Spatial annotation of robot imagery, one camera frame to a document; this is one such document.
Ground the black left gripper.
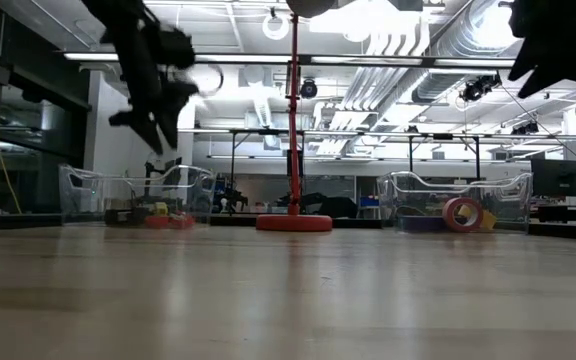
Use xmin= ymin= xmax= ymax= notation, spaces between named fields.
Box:
xmin=109 ymin=19 xmax=199 ymax=154

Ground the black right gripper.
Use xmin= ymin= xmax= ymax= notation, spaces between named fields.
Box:
xmin=507 ymin=0 xmax=576 ymax=100

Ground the pink tape roll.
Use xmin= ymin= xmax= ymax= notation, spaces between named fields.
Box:
xmin=441 ymin=196 xmax=484 ymax=234

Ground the background monitor on arm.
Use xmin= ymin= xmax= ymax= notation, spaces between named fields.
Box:
xmin=143 ymin=156 xmax=184 ymax=191

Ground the overhead light bar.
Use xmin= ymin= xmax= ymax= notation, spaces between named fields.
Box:
xmin=62 ymin=51 xmax=576 ymax=70

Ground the clear plastic bin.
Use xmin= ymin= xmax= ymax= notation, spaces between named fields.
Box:
xmin=376 ymin=170 xmax=534 ymax=234
xmin=58 ymin=163 xmax=217 ymax=225

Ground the black computer monitor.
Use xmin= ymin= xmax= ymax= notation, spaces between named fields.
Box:
xmin=531 ymin=158 xmax=576 ymax=197

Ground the round ceiling lamp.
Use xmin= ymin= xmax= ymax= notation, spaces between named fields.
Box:
xmin=261 ymin=7 xmax=291 ymax=41

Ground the dark background desk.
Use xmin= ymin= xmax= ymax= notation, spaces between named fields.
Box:
xmin=535 ymin=203 xmax=576 ymax=225

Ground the black office chair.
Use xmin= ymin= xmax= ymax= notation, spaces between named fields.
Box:
xmin=277 ymin=192 xmax=359 ymax=219

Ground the black background rig frame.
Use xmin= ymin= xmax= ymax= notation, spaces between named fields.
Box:
xmin=177 ymin=127 xmax=484 ymax=184

